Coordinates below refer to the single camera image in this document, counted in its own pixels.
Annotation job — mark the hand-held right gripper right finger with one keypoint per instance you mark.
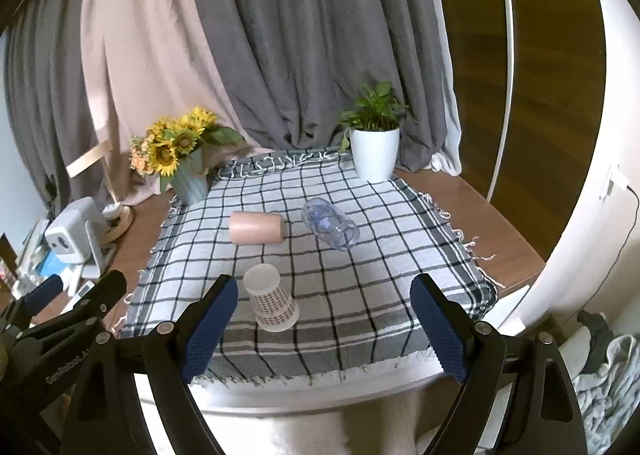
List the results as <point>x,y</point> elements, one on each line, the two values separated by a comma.
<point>440,330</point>

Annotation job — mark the blue box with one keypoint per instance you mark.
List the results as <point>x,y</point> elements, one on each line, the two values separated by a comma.
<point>52,263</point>

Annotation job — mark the black white checkered cloth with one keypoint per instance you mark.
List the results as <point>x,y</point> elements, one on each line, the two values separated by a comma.
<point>350,275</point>

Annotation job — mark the dark wooden cabinet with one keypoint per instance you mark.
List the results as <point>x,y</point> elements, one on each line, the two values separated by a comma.
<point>550,60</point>

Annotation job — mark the white plant pot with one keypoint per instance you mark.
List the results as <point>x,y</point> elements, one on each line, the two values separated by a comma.
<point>374,155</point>

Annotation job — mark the white sheer curtain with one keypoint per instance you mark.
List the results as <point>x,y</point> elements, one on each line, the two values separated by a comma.
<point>447,135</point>

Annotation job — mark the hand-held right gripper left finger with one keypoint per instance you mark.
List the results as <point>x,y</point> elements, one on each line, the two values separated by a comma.
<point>210,330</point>

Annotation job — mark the white wall charger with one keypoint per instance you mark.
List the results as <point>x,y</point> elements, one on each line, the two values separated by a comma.
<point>612,181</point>

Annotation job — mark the sunflower bouquet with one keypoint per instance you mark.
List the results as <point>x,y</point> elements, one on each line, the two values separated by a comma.
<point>170,142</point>

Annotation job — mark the ribbed blue-green vase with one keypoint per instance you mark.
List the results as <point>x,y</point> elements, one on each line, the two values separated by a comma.
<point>190,182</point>

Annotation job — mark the white boxy device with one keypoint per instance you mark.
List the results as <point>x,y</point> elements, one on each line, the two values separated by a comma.
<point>72,232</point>

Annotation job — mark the pink cup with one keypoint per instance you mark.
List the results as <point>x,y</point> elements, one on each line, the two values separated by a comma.
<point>255,227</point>

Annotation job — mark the plaid paper cup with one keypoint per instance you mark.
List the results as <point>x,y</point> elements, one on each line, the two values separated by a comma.
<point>270,302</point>

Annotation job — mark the grey curtain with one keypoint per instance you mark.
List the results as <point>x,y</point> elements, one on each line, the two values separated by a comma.
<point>45,110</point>
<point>320,35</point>

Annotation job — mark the white curved pole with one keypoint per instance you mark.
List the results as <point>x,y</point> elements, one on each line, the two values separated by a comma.
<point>509,60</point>

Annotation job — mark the green leafy plant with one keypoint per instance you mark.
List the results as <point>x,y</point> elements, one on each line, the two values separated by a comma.
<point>372,110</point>

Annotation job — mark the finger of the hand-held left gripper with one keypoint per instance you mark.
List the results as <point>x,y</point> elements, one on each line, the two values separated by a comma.
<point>100,292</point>
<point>45,290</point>

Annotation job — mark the pink curtain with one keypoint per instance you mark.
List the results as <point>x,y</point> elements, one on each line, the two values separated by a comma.
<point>145,45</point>

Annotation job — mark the grey white blanket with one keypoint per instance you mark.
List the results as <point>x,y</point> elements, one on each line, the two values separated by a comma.
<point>612,395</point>

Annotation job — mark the wooden stand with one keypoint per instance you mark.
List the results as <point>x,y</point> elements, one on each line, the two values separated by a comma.
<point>117,225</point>

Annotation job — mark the dark cloth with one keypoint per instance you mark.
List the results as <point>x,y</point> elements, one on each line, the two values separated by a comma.
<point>597,340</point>

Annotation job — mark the clear plastic cup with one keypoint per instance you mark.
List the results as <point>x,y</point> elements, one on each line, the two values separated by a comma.
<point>332,225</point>

